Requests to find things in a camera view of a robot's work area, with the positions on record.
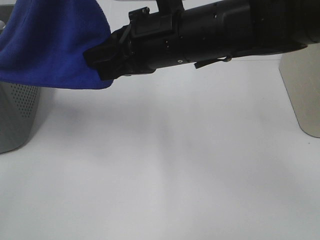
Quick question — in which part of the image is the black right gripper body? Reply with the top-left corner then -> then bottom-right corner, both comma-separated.
110,6 -> 190,75

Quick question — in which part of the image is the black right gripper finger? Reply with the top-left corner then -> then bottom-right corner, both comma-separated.
83,37 -> 125,68
98,56 -> 133,81

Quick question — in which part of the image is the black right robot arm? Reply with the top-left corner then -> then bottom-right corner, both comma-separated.
83,0 -> 320,81

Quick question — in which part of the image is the beige plastic basket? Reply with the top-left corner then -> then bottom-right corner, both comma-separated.
279,44 -> 320,138

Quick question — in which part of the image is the grey perforated plastic basket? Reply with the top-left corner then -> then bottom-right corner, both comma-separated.
0,19 -> 42,155

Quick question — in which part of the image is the blue towel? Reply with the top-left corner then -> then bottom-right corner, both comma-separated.
0,0 -> 113,90

